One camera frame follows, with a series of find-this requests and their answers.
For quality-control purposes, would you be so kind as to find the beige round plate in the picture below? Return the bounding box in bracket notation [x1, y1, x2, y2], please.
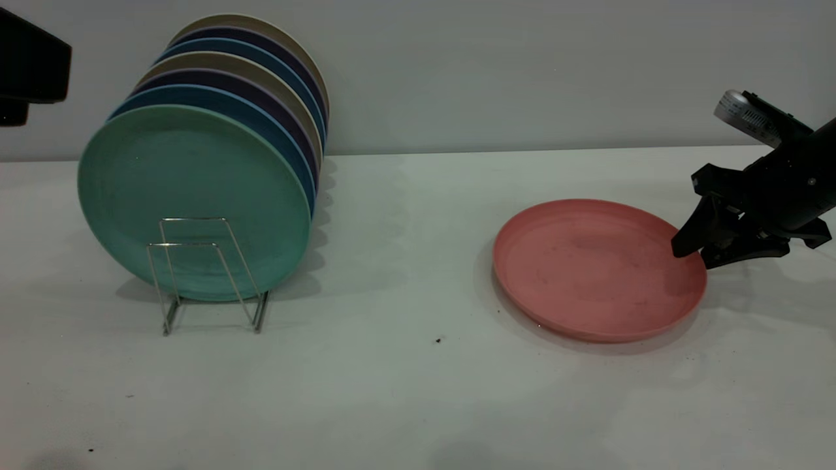
[168, 13, 331, 126]
[135, 51, 325, 172]

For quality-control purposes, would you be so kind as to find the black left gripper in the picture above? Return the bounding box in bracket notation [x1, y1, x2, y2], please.
[0, 7, 72, 128]

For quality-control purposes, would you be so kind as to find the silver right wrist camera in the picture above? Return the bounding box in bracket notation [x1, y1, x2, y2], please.
[713, 89, 814, 148]

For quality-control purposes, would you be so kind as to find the green round plate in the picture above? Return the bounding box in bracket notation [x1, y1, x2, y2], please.
[78, 104, 313, 303]

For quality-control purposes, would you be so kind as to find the dark purple round plate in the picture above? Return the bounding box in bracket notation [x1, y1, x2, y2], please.
[168, 25, 328, 119]
[133, 68, 320, 191]

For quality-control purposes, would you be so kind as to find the blue round plate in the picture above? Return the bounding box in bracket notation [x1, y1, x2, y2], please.
[153, 37, 327, 149]
[108, 84, 318, 217]

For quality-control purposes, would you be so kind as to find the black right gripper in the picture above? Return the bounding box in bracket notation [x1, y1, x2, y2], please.
[671, 153, 834, 270]

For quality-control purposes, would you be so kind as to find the pink round plate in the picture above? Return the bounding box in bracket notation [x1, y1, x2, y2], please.
[492, 198, 708, 344]

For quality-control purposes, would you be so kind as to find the metal wire plate rack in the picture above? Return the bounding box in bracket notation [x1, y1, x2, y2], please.
[146, 217, 270, 337]

